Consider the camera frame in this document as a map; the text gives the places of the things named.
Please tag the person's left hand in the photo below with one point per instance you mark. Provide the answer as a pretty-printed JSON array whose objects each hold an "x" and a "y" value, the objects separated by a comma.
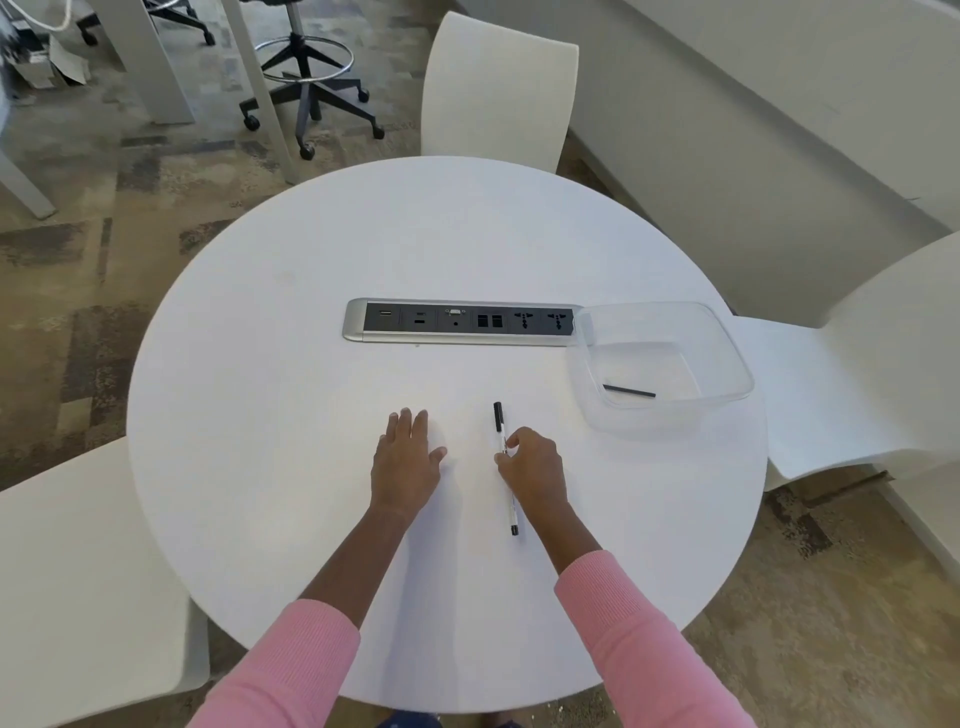
[{"x": 405, "y": 472}]

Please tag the person's right hand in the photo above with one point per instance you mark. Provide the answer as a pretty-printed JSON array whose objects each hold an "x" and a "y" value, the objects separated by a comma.
[{"x": 536, "y": 472}]

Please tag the white pen with black cap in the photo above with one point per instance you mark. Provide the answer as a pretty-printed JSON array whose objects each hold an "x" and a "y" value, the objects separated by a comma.
[{"x": 499, "y": 420}]

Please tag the black refill rod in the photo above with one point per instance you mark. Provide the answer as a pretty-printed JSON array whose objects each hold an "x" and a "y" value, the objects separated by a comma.
[{"x": 628, "y": 391}]

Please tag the person's left forearm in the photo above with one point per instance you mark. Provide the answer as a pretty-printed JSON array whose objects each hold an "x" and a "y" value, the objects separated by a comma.
[{"x": 300, "y": 645}]

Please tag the person's right forearm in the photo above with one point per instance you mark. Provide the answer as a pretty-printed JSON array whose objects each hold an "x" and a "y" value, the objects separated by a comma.
[{"x": 637, "y": 637}]

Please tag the silver power socket panel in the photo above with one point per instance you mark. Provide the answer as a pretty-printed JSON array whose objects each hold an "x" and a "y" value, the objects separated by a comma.
[{"x": 457, "y": 321}]

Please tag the clear plastic container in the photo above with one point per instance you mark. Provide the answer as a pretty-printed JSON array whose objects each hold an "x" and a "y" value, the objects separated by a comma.
[{"x": 660, "y": 360}]

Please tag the white chair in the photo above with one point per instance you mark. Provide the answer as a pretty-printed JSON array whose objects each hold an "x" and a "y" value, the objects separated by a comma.
[
  {"x": 885, "y": 360},
  {"x": 495, "y": 90},
  {"x": 75, "y": 585}
]

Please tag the thin white desk leg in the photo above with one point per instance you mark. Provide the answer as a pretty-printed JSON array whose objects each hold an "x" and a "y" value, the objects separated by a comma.
[{"x": 259, "y": 82}]

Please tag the grey desk leg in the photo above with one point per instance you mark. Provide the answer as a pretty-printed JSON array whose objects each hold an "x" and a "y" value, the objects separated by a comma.
[{"x": 26, "y": 184}]

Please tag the black office chair base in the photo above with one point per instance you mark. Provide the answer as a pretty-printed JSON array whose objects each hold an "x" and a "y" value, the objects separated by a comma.
[{"x": 208, "y": 34}]

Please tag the wide white desk leg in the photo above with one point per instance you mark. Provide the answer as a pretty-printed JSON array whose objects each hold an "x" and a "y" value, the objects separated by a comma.
[{"x": 142, "y": 60}]

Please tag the cardboard box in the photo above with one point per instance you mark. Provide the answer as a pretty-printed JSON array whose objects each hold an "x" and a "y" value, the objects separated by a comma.
[{"x": 67, "y": 67}]

